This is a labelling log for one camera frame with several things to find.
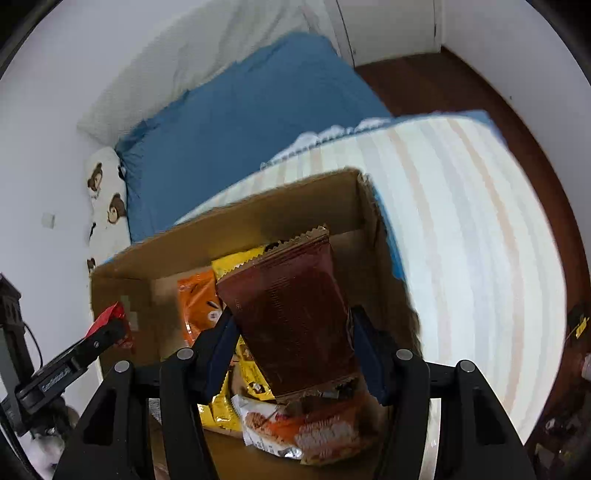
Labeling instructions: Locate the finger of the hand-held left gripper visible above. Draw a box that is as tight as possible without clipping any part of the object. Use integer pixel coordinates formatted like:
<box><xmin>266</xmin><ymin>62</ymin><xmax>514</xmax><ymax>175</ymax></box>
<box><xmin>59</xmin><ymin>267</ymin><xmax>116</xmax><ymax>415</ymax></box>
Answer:
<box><xmin>68</xmin><ymin>318</ymin><xmax>129</xmax><ymax>371</ymax></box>

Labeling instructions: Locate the orange panda snack packet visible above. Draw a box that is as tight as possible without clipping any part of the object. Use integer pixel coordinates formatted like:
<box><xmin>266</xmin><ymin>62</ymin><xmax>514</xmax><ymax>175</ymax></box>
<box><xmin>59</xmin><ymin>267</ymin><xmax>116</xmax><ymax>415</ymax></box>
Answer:
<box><xmin>231</xmin><ymin>392</ymin><xmax>379</xmax><ymax>467</ymax></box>

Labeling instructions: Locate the brown snack packet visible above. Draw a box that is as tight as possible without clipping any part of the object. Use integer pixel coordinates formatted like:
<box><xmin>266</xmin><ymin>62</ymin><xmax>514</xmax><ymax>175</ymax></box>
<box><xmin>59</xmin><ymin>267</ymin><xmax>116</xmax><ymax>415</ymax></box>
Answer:
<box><xmin>215</xmin><ymin>224</ymin><xmax>363</xmax><ymax>404</ymax></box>

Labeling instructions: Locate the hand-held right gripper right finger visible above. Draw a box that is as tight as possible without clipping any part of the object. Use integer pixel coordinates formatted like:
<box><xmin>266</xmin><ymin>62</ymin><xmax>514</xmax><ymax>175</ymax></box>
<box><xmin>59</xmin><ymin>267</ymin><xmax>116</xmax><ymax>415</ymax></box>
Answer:
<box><xmin>348</xmin><ymin>305</ymin><xmax>537</xmax><ymax>480</ymax></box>

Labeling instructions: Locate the printed cardboard box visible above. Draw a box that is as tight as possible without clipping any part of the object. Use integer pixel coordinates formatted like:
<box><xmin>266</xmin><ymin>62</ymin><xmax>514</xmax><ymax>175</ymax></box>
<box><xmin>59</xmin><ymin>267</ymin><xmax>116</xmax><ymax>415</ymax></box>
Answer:
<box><xmin>89</xmin><ymin>168</ymin><xmax>423</xmax><ymax>480</ymax></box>

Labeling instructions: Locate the large yellow snack packet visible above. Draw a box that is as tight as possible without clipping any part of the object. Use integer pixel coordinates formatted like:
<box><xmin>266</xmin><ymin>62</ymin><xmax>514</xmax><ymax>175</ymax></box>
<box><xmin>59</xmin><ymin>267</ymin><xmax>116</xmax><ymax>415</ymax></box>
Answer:
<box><xmin>198</xmin><ymin>247</ymin><xmax>278</xmax><ymax>432</ymax></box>

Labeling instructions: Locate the cat-print striped blanket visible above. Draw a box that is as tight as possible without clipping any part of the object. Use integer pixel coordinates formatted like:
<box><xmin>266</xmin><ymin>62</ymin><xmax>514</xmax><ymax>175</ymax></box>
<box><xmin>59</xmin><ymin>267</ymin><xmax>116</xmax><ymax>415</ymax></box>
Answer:
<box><xmin>175</xmin><ymin>115</ymin><xmax>568</xmax><ymax>480</ymax></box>

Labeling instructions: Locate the white door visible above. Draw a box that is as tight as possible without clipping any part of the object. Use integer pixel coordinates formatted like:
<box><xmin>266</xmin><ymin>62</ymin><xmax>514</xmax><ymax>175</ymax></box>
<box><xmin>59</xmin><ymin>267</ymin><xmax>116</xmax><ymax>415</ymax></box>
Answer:
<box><xmin>337</xmin><ymin>0</ymin><xmax>444</xmax><ymax>65</ymax></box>

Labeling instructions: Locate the red triangular snack packet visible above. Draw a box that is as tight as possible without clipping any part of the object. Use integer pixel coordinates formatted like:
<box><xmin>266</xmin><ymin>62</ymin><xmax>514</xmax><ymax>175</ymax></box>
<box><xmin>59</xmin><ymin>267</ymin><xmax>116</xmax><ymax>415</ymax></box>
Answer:
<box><xmin>85</xmin><ymin>302</ymin><xmax>136</xmax><ymax>354</ymax></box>

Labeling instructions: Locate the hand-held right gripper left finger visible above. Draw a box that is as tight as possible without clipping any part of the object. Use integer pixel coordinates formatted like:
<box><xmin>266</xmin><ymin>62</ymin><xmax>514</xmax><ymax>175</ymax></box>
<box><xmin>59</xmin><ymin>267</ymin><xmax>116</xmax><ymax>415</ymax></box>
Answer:
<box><xmin>53</xmin><ymin>309</ymin><xmax>242</xmax><ymax>480</ymax></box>

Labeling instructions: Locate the grey pillow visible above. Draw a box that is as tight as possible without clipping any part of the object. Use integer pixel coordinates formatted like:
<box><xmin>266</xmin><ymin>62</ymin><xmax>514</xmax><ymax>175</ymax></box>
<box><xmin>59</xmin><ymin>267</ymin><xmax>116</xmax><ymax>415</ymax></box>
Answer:
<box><xmin>76</xmin><ymin>0</ymin><xmax>342</xmax><ymax>148</ymax></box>

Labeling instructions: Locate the blue bedsheet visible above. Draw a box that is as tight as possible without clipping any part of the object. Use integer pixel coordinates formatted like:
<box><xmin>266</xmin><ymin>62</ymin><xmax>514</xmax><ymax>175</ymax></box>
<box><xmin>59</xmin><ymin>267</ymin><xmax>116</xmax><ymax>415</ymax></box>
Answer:
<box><xmin>115</xmin><ymin>32</ymin><xmax>502</xmax><ymax>243</ymax></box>

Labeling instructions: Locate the bear-print pillow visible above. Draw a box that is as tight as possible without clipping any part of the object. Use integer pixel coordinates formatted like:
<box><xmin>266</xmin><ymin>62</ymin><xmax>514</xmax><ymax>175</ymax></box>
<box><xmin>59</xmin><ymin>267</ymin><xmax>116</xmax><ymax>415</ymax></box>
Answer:
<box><xmin>84</xmin><ymin>147</ymin><xmax>132</xmax><ymax>273</ymax></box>

